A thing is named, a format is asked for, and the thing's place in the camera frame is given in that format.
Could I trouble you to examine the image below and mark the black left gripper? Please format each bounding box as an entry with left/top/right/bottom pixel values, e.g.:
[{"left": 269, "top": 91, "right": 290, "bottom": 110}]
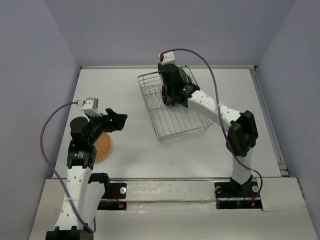
[{"left": 86, "top": 108, "right": 128, "bottom": 145}]

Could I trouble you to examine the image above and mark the grey deer plate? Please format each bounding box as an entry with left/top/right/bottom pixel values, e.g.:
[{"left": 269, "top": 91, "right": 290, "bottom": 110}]
[{"left": 179, "top": 67, "right": 192, "bottom": 83}]

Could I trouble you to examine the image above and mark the round bamboo wooden plate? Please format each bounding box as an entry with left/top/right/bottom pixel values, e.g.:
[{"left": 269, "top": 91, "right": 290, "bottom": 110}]
[{"left": 94, "top": 132, "right": 113, "bottom": 162}]

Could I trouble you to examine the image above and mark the black round plate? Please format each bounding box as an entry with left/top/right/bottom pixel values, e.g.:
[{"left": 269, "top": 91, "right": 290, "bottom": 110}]
[{"left": 161, "top": 85, "right": 175, "bottom": 107}]

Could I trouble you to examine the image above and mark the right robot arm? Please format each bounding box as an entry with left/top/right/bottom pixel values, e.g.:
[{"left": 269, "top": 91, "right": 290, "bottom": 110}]
[{"left": 157, "top": 62, "right": 258, "bottom": 196}]

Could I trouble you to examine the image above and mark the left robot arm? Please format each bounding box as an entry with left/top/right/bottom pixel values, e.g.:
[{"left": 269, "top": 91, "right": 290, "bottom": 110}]
[{"left": 45, "top": 108, "right": 128, "bottom": 240}]

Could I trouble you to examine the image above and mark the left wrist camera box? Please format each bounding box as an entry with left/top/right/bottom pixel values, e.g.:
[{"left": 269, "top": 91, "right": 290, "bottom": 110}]
[{"left": 76, "top": 97, "right": 103, "bottom": 119}]

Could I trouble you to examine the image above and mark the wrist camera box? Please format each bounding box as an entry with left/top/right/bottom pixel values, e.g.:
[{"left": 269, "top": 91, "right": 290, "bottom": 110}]
[
  {"left": 159, "top": 51, "right": 176, "bottom": 65},
  {"left": 76, "top": 97, "right": 103, "bottom": 119}
]

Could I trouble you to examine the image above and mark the steel wire dish rack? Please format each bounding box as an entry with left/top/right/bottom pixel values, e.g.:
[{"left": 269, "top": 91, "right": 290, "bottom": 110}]
[{"left": 137, "top": 71, "right": 213, "bottom": 141}]

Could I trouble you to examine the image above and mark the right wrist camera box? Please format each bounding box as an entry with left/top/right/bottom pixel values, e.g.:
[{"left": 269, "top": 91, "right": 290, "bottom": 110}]
[{"left": 159, "top": 51, "right": 176, "bottom": 65}]

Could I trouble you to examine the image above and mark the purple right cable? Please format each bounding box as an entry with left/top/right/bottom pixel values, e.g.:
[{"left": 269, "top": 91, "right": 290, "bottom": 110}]
[{"left": 162, "top": 47, "right": 264, "bottom": 201}]

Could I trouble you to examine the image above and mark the purple cable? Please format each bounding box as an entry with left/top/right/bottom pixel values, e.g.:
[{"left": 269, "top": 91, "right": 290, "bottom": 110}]
[
  {"left": 40, "top": 99, "right": 97, "bottom": 233},
  {"left": 162, "top": 47, "right": 264, "bottom": 201}
]

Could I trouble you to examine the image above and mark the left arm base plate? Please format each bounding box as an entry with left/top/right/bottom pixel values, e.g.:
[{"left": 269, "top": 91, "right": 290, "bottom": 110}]
[{"left": 97, "top": 182, "right": 127, "bottom": 211}]

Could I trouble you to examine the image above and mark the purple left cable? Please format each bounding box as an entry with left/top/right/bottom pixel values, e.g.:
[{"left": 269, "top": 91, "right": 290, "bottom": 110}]
[{"left": 40, "top": 99, "right": 97, "bottom": 233}]

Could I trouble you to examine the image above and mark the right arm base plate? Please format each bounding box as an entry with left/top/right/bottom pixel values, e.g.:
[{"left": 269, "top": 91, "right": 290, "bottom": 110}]
[{"left": 214, "top": 181, "right": 263, "bottom": 210}]

